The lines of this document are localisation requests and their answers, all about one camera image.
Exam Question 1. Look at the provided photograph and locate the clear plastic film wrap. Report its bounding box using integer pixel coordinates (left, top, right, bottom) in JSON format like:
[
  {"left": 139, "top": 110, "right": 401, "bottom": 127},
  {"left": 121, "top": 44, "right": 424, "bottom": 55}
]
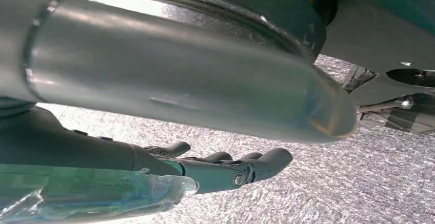
[{"left": 0, "top": 163, "right": 200, "bottom": 224}]

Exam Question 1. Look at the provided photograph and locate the right arm ribbed grey sleeve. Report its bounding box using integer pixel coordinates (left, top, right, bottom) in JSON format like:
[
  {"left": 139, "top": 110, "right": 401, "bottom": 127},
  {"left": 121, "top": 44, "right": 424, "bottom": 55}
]
[{"left": 0, "top": 96, "right": 37, "bottom": 118}]

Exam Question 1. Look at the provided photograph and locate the robot foot metal linkage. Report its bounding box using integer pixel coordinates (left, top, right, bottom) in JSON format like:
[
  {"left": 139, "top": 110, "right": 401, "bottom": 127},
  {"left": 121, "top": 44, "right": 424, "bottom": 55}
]
[{"left": 341, "top": 64, "right": 435, "bottom": 135}]

